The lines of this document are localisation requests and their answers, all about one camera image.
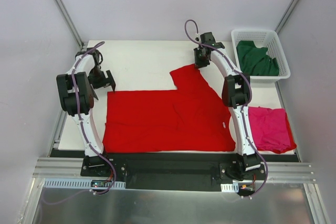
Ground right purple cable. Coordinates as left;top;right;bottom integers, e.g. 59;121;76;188
184;19;269;201

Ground left white cable duct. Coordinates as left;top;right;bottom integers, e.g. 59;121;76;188
44;178;126;190

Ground purple cable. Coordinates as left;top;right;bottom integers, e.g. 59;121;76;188
184;19;269;201
41;41;118;205

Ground green t shirt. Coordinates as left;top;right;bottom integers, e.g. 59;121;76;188
236;40;280;76

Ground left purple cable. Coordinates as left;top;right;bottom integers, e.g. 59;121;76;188
41;41;118;205

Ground right white cable duct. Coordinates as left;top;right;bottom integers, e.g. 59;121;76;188
220;183;239;193

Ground white cable duct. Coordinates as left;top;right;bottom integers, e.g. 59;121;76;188
220;183;239;193
44;178;126;190

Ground aluminium rail frame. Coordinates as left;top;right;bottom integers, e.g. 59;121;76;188
26;40;335;223

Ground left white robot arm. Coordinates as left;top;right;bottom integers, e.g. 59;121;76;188
56;42;116;176

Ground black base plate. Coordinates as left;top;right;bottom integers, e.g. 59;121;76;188
80;152;266;191

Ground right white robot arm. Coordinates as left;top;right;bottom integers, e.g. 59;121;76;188
194;32;261;181

